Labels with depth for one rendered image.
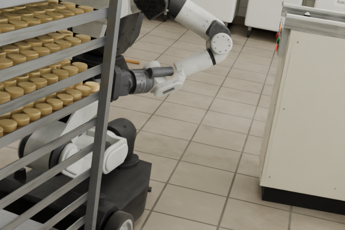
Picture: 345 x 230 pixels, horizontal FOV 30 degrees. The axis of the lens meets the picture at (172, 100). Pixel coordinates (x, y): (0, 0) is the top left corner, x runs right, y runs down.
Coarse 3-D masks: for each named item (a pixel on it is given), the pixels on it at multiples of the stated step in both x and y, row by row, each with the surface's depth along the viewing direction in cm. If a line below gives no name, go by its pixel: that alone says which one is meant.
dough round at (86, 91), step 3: (75, 87) 206; (78, 87) 206; (81, 87) 206; (84, 87) 207; (87, 87) 207; (81, 90) 204; (84, 90) 204; (87, 90) 205; (90, 90) 206; (84, 93) 205; (87, 93) 205; (90, 93) 207
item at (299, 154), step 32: (288, 64) 284; (320, 64) 282; (288, 96) 288; (320, 96) 286; (288, 128) 292; (320, 128) 291; (288, 160) 297; (320, 160) 295; (288, 192) 305; (320, 192) 300
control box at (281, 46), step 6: (282, 18) 302; (282, 24) 290; (282, 30) 285; (288, 30) 284; (282, 36) 285; (288, 36) 285; (276, 42) 308; (282, 42) 286; (282, 48) 287; (282, 54) 288
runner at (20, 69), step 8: (96, 40) 194; (104, 40) 200; (72, 48) 182; (80, 48) 186; (88, 48) 191; (48, 56) 171; (56, 56) 175; (64, 56) 179; (72, 56) 183; (16, 64) 159; (24, 64) 161; (32, 64) 165; (40, 64) 168; (48, 64) 172; (0, 72) 153; (8, 72) 156; (16, 72) 159; (24, 72) 162; (0, 80) 153
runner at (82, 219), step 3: (84, 216) 219; (81, 219) 217; (84, 219) 219; (75, 222) 219; (78, 222) 215; (81, 222) 218; (84, 222) 220; (72, 225) 212; (75, 225) 214; (78, 225) 216; (81, 225) 218; (69, 228) 210; (72, 228) 212; (75, 228) 214
